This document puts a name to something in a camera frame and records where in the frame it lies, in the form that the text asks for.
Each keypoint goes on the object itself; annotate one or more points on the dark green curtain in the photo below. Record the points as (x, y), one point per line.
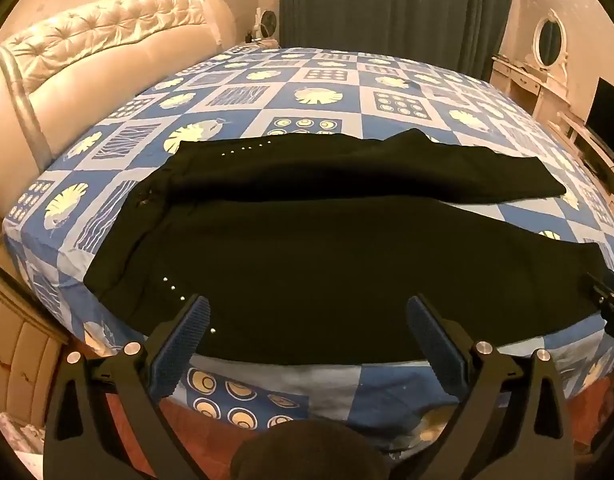
(387, 5)

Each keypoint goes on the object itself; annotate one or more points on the beige panelled nightstand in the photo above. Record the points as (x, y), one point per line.
(22, 350)

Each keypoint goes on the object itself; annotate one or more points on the cream tufted headboard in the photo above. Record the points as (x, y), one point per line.
(87, 60)

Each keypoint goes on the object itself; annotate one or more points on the small white fan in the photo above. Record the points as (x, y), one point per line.
(268, 22)

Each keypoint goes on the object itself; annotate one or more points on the cream dressing table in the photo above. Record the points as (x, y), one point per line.
(517, 80)

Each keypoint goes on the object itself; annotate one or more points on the black television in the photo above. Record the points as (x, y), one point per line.
(609, 110)

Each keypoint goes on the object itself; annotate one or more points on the cream television cabinet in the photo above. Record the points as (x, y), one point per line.
(592, 147)

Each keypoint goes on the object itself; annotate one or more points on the white oval mirror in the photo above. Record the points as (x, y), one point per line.
(550, 42)

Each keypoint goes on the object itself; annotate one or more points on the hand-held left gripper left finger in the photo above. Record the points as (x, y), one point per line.
(189, 340)

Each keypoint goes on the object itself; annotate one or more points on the blue patterned bed sheet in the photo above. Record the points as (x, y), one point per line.
(312, 95)

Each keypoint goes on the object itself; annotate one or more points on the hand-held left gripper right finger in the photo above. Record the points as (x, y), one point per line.
(429, 340)

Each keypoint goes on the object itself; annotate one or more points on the black pants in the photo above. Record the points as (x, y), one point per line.
(312, 260)

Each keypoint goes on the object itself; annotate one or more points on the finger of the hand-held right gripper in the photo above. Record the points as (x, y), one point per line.
(607, 287)

